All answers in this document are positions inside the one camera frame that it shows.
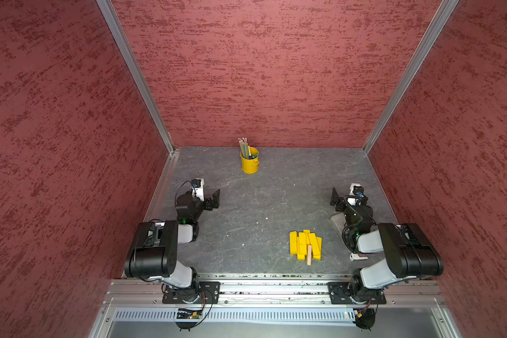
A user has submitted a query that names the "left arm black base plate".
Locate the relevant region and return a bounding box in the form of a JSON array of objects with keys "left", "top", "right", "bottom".
[{"left": 162, "top": 282, "right": 221, "bottom": 305}]

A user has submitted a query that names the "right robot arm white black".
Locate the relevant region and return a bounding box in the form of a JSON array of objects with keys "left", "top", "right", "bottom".
[{"left": 330, "top": 184, "right": 444, "bottom": 304}]

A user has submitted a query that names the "yellow block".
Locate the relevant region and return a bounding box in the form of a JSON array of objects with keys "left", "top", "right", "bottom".
[
  {"left": 302, "top": 230, "right": 311, "bottom": 246},
  {"left": 315, "top": 237, "right": 323, "bottom": 260},
  {"left": 290, "top": 231, "right": 298, "bottom": 255},
  {"left": 309, "top": 232, "right": 319, "bottom": 261},
  {"left": 297, "top": 232, "right": 307, "bottom": 261}
]

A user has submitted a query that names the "left aluminium corner post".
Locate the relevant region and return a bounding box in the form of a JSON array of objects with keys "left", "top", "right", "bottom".
[{"left": 97, "top": 0, "right": 176, "bottom": 156}]

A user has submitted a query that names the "grey wooden plank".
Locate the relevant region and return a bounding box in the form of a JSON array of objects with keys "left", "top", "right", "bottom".
[{"left": 330, "top": 213, "right": 346, "bottom": 237}]

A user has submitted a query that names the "yellow metal pencil bucket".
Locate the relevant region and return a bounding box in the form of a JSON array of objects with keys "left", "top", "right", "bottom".
[{"left": 241, "top": 146, "right": 259, "bottom": 174}]

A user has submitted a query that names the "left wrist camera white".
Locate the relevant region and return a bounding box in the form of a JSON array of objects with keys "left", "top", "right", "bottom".
[{"left": 191, "top": 178, "right": 205, "bottom": 201}]

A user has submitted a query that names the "aluminium corner post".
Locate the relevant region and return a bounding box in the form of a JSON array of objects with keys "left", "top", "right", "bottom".
[
  {"left": 363, "top": 0, "right": 459, "bottom": 154},
  {"left": 97, "top": 0, "right": 176, "bottom": 156}
]

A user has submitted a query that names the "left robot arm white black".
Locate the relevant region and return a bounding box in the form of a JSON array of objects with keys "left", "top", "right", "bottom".
[{"left": 124, "top": 187, "right": 221, "bottom": 304}]

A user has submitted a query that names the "natural wooden block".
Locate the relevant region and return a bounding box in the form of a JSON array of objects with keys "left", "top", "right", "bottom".
[{"left": 306, "top": 245, "right": 313, "bottom": 266}]

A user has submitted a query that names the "white small part on table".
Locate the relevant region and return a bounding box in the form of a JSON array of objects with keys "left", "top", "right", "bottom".
[{"left": 349, "top": 253, "right": 368, "bottom": 261}]

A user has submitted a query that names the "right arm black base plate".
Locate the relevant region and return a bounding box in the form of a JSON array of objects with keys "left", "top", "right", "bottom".
[{"left": 327, "top": 282, "right": 387, "bottom": 306}]

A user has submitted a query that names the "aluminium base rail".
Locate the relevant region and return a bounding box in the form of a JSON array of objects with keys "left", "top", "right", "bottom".
[{"left": 103, "top": 274, "right": 446, "bottom": 309}]

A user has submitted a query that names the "right aluminium corner post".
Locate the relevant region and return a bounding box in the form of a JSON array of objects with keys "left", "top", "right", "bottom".
[{"left": 363, "top": 0, "right": 459, "bottom": 154}]

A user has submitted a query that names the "bundle of coloured pencils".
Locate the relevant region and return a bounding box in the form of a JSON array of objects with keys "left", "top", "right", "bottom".
[{"left": 238, "top": 137, "right": 250, "bottom": 160}]

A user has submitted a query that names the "white slotted cable duct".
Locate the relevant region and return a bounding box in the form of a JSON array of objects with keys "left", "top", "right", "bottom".
[{"left": 114, "top": 307, "right": 355, "bottom": 326}]

